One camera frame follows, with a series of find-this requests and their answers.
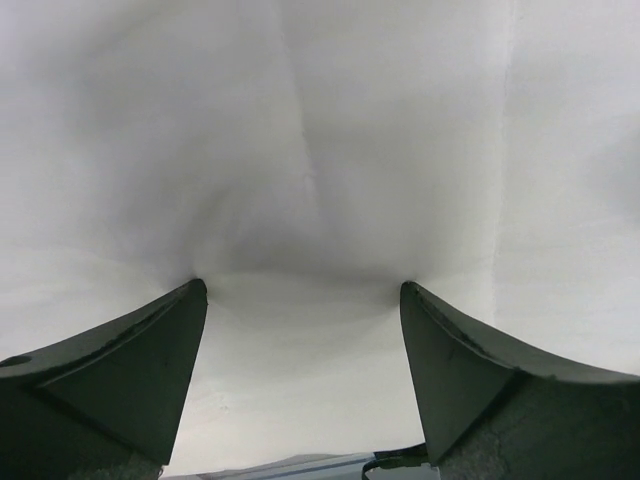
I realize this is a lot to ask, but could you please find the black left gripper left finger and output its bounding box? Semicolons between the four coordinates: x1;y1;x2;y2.
1;279;207;479

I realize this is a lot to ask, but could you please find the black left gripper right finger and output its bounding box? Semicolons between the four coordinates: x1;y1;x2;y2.
400;282;639;479

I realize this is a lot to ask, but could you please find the white pillow with yellow edge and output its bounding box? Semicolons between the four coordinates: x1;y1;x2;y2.
1;1;639;474

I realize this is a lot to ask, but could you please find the blue-grey fabric pillowcase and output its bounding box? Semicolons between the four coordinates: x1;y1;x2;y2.
224;454;440;480

